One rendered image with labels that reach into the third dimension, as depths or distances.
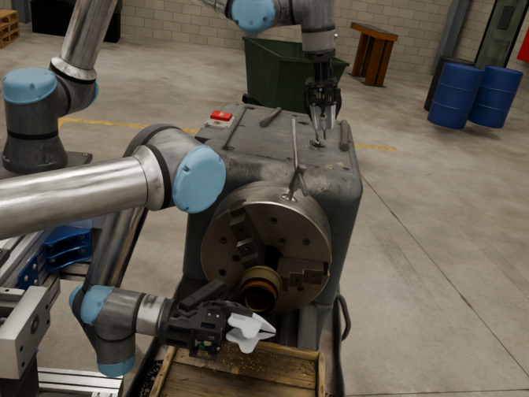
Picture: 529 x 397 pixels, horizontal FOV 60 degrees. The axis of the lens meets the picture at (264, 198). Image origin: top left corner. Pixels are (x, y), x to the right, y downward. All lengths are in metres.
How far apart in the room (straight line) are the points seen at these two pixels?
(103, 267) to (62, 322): 1.56
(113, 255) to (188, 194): 0.27
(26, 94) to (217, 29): 9.99
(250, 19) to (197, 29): 10.16
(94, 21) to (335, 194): 0.73
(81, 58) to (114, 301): 0.65
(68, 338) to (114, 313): 1.57
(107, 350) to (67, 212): 0.34
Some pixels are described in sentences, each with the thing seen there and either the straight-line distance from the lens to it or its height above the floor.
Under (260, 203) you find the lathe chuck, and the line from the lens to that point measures 1.03.
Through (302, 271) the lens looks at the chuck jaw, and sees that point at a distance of 1.05.
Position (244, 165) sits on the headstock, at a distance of 1.19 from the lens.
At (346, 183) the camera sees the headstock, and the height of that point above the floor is 1.24.
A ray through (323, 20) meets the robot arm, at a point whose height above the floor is 1.62.
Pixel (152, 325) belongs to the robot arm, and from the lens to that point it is 0.90.
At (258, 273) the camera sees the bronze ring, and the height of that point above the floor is 1.12.
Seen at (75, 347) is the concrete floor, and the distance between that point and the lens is 2.42.
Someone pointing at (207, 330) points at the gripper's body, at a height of 1.11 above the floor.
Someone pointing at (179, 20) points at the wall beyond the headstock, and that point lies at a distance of 11.05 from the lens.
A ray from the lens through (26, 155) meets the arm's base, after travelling 1.26.
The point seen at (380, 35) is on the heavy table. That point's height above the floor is 0.95.
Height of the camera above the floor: 1.69
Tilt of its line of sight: 26 degrees down
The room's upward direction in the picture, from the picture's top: 10 degrees clockwise
